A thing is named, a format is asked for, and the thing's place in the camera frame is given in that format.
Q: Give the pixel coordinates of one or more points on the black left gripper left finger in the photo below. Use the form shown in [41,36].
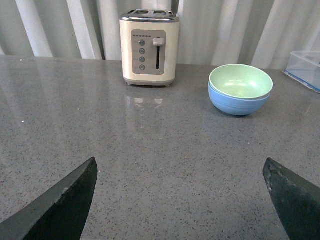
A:
[58,214]

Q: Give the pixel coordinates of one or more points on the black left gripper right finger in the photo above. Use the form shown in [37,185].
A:
[296,201]

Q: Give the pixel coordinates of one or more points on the blue bowl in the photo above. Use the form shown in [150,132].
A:
[235,106]

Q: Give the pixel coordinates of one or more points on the green bowl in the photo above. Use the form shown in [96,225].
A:
[241,81]

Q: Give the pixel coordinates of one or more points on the clear plastic container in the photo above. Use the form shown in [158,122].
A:
[304,67]

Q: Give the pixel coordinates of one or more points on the white curtain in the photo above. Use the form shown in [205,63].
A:
[260,33]

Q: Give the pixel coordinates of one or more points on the cream toaster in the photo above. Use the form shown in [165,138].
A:
[149,45]

